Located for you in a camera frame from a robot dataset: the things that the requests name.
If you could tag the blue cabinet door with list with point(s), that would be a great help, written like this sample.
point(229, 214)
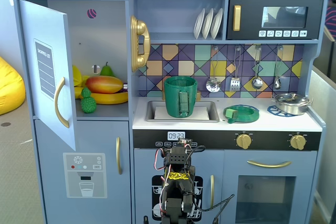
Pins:
point(31, 51)

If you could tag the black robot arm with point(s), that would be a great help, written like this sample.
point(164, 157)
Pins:
point(178, 190)

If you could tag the blue dishwasher door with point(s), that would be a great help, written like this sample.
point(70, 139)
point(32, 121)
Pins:
point(143, 161)

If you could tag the blue fridge door with dispenser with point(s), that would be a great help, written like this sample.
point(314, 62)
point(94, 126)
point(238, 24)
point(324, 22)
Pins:
point(92, 140)

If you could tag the blue oven door with window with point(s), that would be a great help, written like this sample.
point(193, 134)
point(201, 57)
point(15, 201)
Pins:
point(231, 166)

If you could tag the black toy microwave door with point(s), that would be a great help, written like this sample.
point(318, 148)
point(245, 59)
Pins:
point(250, 24)

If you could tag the green printed cup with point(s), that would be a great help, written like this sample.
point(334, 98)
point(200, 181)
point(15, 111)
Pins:
point(172, 98)

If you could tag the grey toy sink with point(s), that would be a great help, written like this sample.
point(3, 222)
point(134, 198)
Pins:
point(151, 111)

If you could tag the digital clock display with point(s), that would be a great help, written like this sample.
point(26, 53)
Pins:
point(176, 135)

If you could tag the steel slotted skimmer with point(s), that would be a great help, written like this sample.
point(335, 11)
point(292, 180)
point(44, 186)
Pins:
point(213, 85)

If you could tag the yellow toy banana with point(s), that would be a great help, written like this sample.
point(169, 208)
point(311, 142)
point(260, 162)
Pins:
point(110, 98)

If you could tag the red yellow toy mango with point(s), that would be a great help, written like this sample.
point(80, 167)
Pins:
point(105, 84)

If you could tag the green toy pear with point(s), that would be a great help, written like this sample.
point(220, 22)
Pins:
point(106, 70)

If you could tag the steel slotted spatula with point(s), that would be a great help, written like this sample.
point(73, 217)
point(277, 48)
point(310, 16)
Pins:
point(235, 84)

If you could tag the gold toy telephone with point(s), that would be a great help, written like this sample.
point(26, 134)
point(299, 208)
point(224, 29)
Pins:
point(141, 28)

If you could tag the green toy pineapple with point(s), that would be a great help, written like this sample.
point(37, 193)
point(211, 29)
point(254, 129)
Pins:
point(88, 104)

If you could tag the green printed round lid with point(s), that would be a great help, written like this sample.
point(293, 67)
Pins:
point(246, 116)

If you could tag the white toy plate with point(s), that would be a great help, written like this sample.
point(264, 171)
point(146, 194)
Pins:
point(217, 23)
point(198, 23)
point(208, 24)

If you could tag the gold stove knob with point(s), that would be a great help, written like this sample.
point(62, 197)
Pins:
point(243, 141)
point(297, 142)

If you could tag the steel ladle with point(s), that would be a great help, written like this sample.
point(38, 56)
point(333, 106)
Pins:
point(257, 82)

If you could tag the yellow toy fruit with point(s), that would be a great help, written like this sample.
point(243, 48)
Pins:
point(76, 77)

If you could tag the blue round trivet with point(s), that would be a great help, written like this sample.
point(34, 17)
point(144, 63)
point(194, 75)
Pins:
point(274, 111)

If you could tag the steel spoon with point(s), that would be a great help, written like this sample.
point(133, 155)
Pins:
point(277, 83)

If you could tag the grey ice dispenser sticker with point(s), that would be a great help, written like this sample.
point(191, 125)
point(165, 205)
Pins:
point(85, 176)

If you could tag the steel toy pot with lid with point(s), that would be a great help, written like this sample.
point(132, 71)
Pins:
point(291, 106)

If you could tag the white floor tape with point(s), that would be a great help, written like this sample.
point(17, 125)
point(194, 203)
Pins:
point(26, 142)

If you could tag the yellow beanbag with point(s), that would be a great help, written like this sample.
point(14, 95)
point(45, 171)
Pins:
point(10, 90)

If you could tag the round floor cover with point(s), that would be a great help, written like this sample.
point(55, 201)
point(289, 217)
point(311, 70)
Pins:
point(5, 124)

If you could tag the grey partition wall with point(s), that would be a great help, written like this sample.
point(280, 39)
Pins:
point(324, 103)

